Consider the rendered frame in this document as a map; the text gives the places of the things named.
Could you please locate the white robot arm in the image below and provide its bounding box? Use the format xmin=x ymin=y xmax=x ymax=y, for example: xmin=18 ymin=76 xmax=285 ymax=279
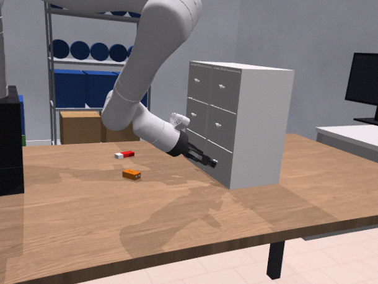
xmin=0 ymin=0 xmax=202 ymax=153

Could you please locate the grey chest of drawers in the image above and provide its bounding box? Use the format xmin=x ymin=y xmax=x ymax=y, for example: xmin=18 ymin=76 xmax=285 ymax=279
xmin=183 ymin=61 xmax=295 ymax=190

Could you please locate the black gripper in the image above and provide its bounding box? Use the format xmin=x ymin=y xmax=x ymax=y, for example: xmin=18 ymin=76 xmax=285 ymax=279
xmin=167 ymin=130 xmax=218 ymax=169

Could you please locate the red and white eraser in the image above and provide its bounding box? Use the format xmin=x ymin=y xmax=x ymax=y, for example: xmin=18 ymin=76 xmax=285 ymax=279
xmin=115 ymin=151 xmax=134 ymax=159

